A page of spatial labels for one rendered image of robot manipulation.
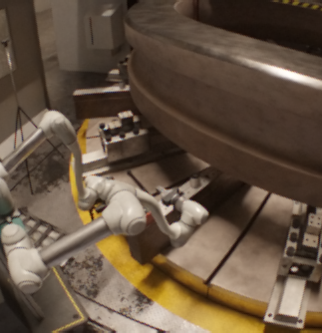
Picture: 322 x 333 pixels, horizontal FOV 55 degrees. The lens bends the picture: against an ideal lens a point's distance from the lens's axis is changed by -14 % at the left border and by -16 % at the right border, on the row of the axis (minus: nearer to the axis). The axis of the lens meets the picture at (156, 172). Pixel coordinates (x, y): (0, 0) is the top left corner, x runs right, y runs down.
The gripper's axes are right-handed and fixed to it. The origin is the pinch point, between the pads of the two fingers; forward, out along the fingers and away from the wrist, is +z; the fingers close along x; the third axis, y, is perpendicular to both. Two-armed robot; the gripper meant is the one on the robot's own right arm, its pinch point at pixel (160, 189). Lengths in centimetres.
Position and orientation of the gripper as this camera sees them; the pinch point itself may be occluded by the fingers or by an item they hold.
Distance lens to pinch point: 224.5
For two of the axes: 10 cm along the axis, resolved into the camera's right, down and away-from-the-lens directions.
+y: -0.6, -7.8, -6.2
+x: -7.3, 4.6, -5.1
